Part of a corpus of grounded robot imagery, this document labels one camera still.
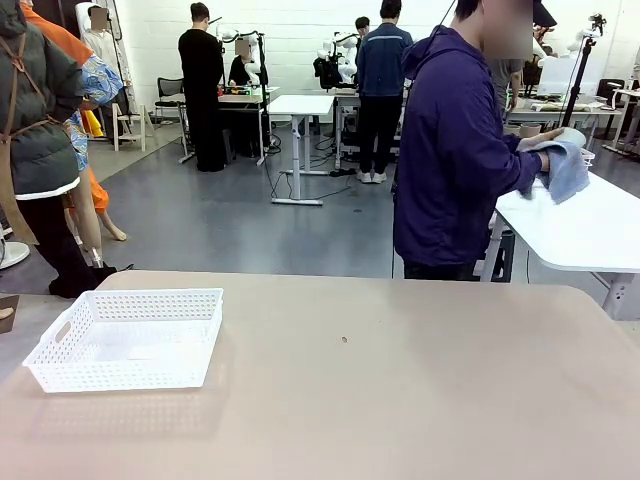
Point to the black camera tripod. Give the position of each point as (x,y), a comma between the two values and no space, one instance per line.
(575,85)

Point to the person in blue jacket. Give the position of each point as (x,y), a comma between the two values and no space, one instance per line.
(382,70)

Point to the mannequin in white shirt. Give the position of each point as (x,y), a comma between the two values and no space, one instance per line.
(102,45)

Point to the mannequin in orange clothes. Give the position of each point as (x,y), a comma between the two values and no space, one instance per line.
(97,85)

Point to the black mesh chair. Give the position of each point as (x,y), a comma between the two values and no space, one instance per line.
(170,87)

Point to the white side table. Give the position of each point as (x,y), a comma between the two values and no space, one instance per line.
(575,230)

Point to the person's left hand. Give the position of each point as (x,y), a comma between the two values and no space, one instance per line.
(551,134)

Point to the person in grey vest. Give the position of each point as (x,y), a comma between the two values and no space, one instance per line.
(35,125)

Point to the person in grey shirt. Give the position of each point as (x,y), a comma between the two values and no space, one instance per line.
(502,80)

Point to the white fan base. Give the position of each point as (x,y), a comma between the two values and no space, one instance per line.
(12,252)

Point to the seated person in black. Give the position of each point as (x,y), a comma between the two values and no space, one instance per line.
(240,70)

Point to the white wooden step stool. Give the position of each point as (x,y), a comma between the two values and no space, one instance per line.
(131,112)

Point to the person in black clothes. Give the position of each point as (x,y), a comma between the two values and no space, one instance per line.
(202,100)

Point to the person in purple hoodie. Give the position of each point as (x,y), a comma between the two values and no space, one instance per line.
(450,150)

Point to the blue grey cloth towel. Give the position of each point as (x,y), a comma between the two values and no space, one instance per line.
(567,170)

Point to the person's right hand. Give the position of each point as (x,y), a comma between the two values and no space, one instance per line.
(545,162)

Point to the black backpack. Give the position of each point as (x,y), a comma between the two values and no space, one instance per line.
(327,72)

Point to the white standing desk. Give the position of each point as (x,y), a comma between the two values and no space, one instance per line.
(300,105)

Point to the white perforated plastic basket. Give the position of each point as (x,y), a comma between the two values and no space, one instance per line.
(125,375)

